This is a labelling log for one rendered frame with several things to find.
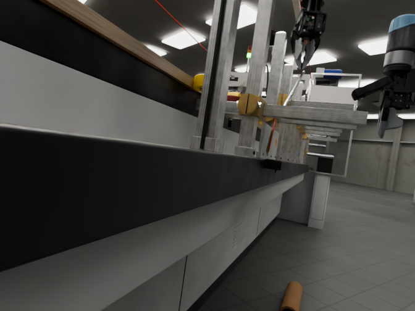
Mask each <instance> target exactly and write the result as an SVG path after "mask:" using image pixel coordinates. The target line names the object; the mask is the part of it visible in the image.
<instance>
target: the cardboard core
mask: <svg viewBox="0 0 415 311"><path fill-rule="evenodd" d="M302 293H303V288H302V286H301V285H300V284H299V282H297V281H291V282H289V283H288V285H287V288H286V291H285V295H284V297H283V301H282V305H281V308H280V311H300V304H301V297H302Z"/></svg>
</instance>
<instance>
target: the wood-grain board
mask: <svg viewBox="0 0 415 311"><path fill-rule="evenodd" d="M39 1H41V2H42V3H44V4H46V5H47V6H49V7H51V8H53V9H54V10H56V11H58V12H59V13H61V14H63V15H64V16H66V17H68V18H70V19H71V20H73V21H74V22H77V23H78V24H80V25H81V26H83V27H85V28H87V29H89V30H90V31H92V32H93V33H96V34H97V35H99V36H100V37H102V38H104V39H106V40H107V41H109V42H111V43H112V44H114V45H116V46H118V47H119V48H121V49H123V50H124V51H126V52H128V53H129V54H131V55H133V56H135V57H136V58H138V59H139V60H142V61H143V62H145V63H147V64H148V65H150V66H152V67H154V68H155V69H157V70H159V71H160V72H162V73H164V74H166V75H167V76H169V77H171V78H172V79H174V80H176V81H177V82H179V83H181V84H183V85H184V86H186V87H187V88H190V89H191V90H193V91H194V92H196V93H198V94H200V95H201V91H198V90H195V89H194V88H193V83H194V78H192V77H191V76H189V75H187V74H186V73H185V72H183V71H182V70H180V69H179V68H177V67H176V66H174V65H173V64H171V63H170V62H169V61H167V60H165V59H164V58H163V57H161V56H160V55H158V54H156V53H155V52H154V51H152V50H151V49H150V48H148V47H146V46H145V45H144V44H142V43H140V42H139V41H138V40H136V39H135V38H133V37H132V36H130V35H129V34H127V33H126V32H124V31H123V30H121V29H120V28H119V27H117V26H115V25H114V24H113V23H111V22H110V21H108V20H107V19H105V18H104V17H102V16H101V15H99V14H98V13H96V12H95V11H93V10H92V9H90V8H89V7H88V6H86V5H84V4H83V3H82V2H80V1H79V0H39ZM257 128H258V129H260V130H261V128H262V125H261V124H260V123H258V125H257Z"/></svg>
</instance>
